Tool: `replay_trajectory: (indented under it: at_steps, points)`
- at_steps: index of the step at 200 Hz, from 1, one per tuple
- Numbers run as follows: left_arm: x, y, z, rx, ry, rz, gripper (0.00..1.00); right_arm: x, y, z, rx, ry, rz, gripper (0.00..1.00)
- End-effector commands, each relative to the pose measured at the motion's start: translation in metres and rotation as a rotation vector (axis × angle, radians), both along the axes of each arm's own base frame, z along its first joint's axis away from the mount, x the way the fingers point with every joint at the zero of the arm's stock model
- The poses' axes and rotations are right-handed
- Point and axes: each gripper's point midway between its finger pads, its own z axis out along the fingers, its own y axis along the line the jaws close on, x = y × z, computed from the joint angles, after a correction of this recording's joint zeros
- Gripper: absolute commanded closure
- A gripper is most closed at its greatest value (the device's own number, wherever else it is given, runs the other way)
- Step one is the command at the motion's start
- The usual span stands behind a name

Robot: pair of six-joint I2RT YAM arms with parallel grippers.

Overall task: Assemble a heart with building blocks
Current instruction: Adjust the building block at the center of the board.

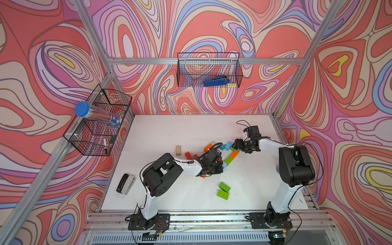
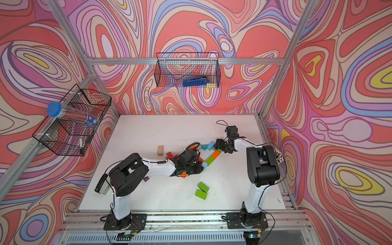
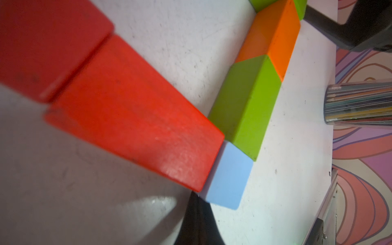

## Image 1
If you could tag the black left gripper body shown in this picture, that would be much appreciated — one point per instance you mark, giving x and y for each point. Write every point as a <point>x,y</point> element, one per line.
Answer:
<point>216,169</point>

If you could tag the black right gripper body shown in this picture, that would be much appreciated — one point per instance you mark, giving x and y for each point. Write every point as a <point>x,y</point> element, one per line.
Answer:
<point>244,146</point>

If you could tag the green block row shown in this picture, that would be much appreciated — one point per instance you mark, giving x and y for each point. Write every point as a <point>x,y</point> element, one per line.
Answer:
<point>224,187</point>
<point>223,194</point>
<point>228,160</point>

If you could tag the light blue long block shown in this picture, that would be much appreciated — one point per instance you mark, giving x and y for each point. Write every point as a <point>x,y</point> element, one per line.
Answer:
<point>228,146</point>

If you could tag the natural wood block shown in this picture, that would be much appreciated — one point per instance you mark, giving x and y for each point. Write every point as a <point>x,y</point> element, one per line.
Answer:
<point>178,150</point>

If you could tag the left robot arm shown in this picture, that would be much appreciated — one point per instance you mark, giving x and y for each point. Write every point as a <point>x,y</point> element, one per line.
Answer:
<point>160,175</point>

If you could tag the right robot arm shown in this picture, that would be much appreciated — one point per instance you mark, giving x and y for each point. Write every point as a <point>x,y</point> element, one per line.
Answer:
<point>295,169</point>

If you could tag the blue tool in basket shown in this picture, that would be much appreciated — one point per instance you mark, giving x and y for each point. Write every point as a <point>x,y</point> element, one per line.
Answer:
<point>216,81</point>

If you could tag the grey stapler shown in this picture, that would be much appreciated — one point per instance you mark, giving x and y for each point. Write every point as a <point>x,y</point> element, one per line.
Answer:
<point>125,184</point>

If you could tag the marker in left basket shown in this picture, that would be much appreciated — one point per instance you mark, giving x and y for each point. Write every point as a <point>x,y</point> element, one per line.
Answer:
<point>105,146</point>

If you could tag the clear bottle blue cap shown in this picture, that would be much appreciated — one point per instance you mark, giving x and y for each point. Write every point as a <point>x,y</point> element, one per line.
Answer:
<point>91,112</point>

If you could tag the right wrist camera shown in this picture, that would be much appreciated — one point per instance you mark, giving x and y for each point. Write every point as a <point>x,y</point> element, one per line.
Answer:
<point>252,133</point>

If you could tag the rear wire basket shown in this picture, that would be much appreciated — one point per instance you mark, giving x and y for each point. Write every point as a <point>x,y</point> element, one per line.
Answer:
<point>193,68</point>

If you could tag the wire basket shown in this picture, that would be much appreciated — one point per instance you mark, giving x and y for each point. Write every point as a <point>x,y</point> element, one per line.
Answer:
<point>86,136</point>
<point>193,68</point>

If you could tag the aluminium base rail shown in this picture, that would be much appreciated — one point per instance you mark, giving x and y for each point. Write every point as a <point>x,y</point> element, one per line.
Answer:
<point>307,227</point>

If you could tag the left wire basket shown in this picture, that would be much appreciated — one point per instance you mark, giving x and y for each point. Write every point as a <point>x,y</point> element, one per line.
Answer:
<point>86,136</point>

